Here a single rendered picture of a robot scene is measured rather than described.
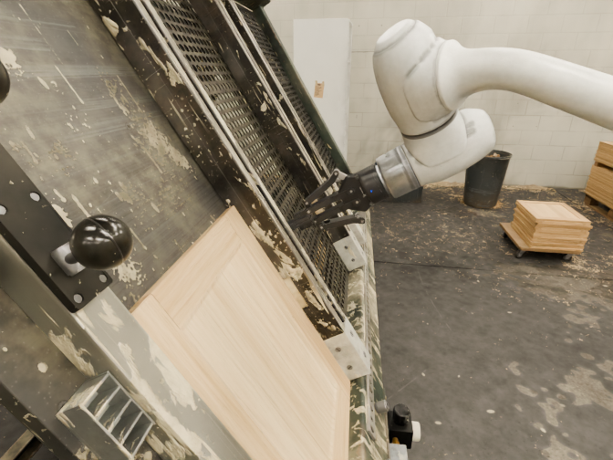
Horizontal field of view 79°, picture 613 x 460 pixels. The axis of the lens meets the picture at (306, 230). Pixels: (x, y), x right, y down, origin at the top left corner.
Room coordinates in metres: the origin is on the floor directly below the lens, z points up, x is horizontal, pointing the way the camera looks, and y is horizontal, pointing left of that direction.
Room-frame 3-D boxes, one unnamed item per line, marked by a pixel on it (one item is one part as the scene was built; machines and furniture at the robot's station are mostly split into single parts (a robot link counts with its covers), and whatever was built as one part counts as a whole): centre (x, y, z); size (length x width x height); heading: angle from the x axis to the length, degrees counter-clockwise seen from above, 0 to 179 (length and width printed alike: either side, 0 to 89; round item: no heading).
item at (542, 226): (3.19, -2.17, 0.20); 0.61 x 0.53 x 0.40; 170
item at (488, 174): (4.50, -2.21, 0.33); 0.52 x 0.51 x 0.65; 170
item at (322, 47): (4.65, -0.20, 1.03); 0.61 x 0.58 x 2.05; 170
